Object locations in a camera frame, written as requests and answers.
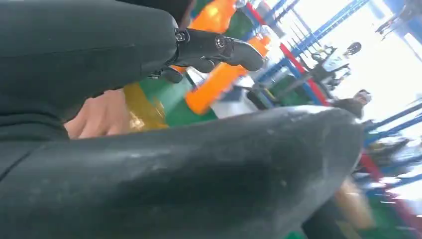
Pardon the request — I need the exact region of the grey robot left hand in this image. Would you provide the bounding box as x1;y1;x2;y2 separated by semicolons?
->
0;0;365;239

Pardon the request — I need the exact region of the orange drink bottle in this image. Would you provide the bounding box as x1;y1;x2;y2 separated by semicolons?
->
171;34;272;116
189;0;238;34

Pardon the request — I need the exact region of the person's right hand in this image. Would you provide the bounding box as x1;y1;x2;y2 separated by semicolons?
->
64;88;131;140

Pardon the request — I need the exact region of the yellow plastic sheet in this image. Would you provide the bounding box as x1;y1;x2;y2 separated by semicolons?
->
123;82;169;133

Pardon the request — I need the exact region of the green table mat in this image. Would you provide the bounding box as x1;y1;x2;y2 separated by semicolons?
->
140;77;218;127

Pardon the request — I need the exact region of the white table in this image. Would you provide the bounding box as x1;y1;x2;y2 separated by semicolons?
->
211;84;261;120

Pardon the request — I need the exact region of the black zip case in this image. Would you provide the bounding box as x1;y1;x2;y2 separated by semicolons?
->
246;86;276;110

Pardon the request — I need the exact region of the blue and red rack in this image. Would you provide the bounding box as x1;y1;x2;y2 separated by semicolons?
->
245;0;370;106

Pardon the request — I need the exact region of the person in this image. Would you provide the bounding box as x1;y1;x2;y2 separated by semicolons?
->
331;89;373;120

